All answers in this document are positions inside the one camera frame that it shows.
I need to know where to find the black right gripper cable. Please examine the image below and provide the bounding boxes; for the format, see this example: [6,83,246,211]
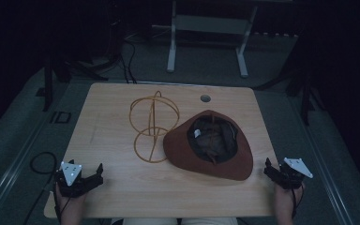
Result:
[290,186,305,219]

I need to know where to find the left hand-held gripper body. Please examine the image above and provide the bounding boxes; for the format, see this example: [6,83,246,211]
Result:
[53,159,92,199]

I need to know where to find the person's left hand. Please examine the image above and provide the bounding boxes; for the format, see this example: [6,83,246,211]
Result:
[54,185,89,218]

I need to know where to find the white metal desk frame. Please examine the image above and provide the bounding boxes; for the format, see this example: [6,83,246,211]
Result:
[166,0,260,79]

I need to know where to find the person's right hand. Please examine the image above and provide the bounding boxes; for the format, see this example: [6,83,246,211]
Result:
[273,182,306,217]

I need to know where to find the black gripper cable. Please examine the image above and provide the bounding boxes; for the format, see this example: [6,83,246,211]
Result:
[22,151,64,225]
[290,186,305,219]

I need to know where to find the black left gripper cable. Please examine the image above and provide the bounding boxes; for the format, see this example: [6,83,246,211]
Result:
[22,151,64,225]

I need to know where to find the black floor cables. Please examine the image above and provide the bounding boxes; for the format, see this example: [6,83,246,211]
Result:
[118,38,138,84]

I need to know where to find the brown felt hat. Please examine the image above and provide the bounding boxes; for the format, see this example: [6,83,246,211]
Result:
[162,109,254,182]

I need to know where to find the black rectangular floor bracket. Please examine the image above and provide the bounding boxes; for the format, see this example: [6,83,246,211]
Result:
[49,110,73,125]

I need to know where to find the gold wire hat stand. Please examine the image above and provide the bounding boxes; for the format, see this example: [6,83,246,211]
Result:
[128,90,181,164]

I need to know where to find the black metal stand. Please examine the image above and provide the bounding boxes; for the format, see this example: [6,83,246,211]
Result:
[35,52,110,113]
[254,59,326,127]

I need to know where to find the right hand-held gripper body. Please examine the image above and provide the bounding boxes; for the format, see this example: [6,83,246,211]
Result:
[277,157,314,190]

